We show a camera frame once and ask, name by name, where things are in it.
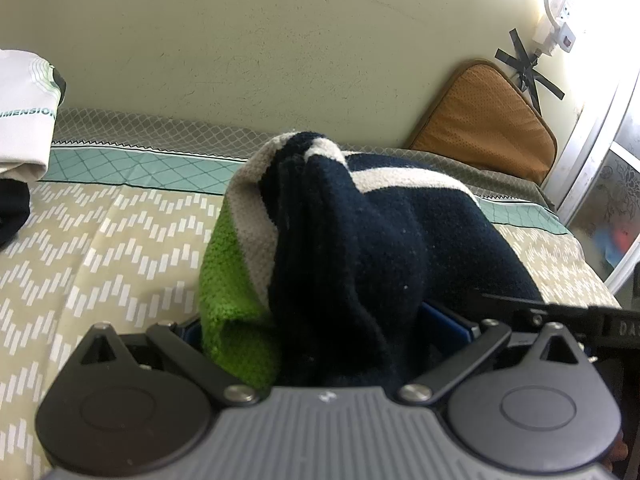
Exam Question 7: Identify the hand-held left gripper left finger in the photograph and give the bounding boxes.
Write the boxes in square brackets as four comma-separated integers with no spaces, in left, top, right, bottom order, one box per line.
[78,321,262,407]

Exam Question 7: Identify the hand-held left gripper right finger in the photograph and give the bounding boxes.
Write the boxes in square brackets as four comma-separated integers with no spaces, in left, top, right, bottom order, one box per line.
[398,301,590,406]

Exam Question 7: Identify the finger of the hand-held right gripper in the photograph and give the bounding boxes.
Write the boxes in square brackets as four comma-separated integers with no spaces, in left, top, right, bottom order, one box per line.
[481,292,607,336]

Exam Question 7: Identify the green navy cream knit sweater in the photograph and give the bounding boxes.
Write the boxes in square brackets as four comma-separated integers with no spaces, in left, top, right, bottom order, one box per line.
[198,131,547,392]

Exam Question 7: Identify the patterned bed sheet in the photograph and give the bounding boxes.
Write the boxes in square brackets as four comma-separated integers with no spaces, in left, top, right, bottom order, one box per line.
[0,105,624,480]

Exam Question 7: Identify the brown cushion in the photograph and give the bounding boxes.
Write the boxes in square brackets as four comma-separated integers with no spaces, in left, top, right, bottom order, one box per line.
[409,58,559,187]

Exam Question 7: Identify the dark cloth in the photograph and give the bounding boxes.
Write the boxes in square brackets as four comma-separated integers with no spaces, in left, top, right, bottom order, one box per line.
[0,177,32,252]

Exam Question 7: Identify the black tape cross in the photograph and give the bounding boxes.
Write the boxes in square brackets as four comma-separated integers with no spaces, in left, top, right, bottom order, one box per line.
[494,29,566,116]

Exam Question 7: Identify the folded white printed t-shirt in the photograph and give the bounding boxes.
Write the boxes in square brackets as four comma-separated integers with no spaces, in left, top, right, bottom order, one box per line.
[0,48,67,182]

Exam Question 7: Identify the white power adapter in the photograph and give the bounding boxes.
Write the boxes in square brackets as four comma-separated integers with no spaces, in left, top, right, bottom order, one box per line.
[531,0,579,59]

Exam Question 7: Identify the white window frame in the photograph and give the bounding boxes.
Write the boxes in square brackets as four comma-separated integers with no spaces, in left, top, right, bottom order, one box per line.
[544,72,640,307]

